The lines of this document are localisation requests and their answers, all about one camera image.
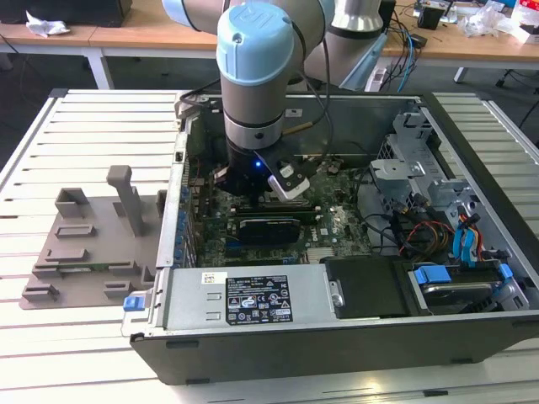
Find red white carton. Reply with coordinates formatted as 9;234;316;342
515;0;539;43

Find black desktop tower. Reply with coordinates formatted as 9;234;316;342
378;0;398;33

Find black plastic shroud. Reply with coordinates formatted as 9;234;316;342
318;254;433;320

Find crumpled white paper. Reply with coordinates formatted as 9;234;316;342
24;10;72;38

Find RAM slot white clips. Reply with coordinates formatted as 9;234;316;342
229;205;317;213
230;213;320;222

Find green motherboard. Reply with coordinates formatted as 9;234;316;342
184;153;376;268

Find grey parts rack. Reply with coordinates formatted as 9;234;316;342
19;164;169;311

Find blue flat wire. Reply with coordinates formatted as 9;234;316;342
452;213;482;269

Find clear plastic bags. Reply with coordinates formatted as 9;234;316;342
457;3;521;38

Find orange flat wire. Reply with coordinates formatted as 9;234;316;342
470;225;486;264

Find blue hanging cable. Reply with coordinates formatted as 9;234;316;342
398;24;419;93

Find silver power supply unit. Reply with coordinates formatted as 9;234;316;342
162;265;339;332

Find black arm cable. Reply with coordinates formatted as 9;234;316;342
179;19;336;163

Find black graphics card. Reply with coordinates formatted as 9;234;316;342
237;213;303;246

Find hard disk in blue carrier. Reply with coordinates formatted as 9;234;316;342
407;263;517;316

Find black cable bundle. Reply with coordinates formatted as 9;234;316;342
355;167;414;256

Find metal drive cage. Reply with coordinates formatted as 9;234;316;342
369;109;485;222

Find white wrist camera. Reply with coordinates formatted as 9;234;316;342
265;162;312;202

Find large black box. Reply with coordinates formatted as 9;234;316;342
0;0;134;29

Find white power strip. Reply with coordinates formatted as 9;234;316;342
364;66;388;93

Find black PC case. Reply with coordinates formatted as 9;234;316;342
120;90;539;386

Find silver chipset heatsink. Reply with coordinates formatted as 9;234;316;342
306;247;337;265

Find coloured power wires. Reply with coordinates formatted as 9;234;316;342
398;221;456;256

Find green RAM stick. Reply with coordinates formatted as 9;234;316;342
56;263;131;271

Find RAM slot black clips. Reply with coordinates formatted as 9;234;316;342
230;210;318;217
229;202;315;209

